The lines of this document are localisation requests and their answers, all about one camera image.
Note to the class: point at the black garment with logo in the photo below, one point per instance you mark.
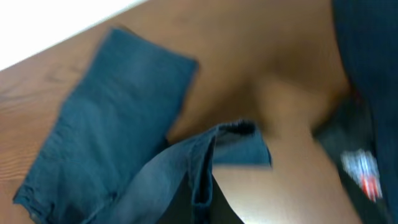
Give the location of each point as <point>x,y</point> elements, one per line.
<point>347,136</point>

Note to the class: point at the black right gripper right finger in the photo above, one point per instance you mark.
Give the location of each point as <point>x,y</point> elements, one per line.
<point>220,210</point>

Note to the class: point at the dark blue denim shorts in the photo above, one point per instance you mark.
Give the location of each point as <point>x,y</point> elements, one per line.
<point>107,159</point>

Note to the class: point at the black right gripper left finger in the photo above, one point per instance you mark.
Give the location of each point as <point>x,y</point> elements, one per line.
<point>179,210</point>

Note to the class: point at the dark blue denim garment pile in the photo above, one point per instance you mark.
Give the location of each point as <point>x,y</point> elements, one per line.
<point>366,32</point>

